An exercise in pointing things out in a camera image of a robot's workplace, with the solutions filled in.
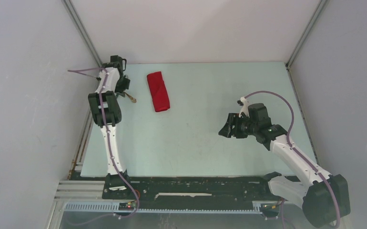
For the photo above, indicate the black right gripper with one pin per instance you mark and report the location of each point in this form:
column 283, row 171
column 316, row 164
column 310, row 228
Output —
column 233, row 119

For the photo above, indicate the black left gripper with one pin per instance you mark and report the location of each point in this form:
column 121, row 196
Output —
column 125, row 86

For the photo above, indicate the gold fork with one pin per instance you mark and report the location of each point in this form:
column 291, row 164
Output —
column 132, row 99

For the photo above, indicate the red satin napkin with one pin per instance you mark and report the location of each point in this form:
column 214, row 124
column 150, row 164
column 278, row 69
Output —
column 158, row 92

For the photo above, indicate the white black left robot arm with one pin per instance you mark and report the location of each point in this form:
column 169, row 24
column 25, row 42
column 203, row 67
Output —
column 107, row 114

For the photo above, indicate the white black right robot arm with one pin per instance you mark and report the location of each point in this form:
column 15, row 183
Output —
column 323, row 197

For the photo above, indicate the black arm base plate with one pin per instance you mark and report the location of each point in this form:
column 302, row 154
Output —
column 200, row 193

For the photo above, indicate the left aluminium frame post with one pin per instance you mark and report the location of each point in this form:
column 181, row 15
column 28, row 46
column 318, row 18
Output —
column 75, row 18

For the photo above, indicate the aluminium frame post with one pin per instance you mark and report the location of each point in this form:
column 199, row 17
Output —
column 305, row 34
column 75, row 18

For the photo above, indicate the white slotted cable duct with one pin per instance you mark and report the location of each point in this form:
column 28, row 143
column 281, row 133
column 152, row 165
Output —
column 113, row 207

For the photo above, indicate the right aluminium frame post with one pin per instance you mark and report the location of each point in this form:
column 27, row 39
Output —
column 305, row 34

